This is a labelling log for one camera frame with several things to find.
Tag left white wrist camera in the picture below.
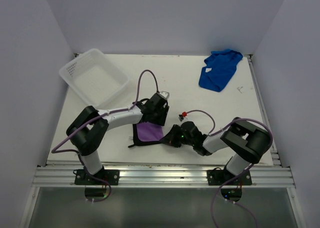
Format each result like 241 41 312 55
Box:
158 91 170 100

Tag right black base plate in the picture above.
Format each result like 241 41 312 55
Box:
206 167 253 186

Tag right side aluminium rail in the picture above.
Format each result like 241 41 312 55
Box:
245 55 282 167

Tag aluminium mounting rail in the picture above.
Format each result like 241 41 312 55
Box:
31 163 295 188

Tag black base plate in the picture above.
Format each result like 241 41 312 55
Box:
73 169 120 185
206 167 253 186

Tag white plastic basket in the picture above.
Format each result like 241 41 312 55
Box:
59 49 130 109

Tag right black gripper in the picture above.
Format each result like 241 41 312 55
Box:
159 124 195 147

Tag blue towel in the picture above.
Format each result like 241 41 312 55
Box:
198 49 243 92

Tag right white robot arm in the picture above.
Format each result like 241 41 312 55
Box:
160 117 273 184

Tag purple towel black trim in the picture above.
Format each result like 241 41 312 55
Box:
128 122 164 148

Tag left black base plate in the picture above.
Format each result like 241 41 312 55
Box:
73 169 120 185

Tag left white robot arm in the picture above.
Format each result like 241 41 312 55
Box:
66 91 170 184

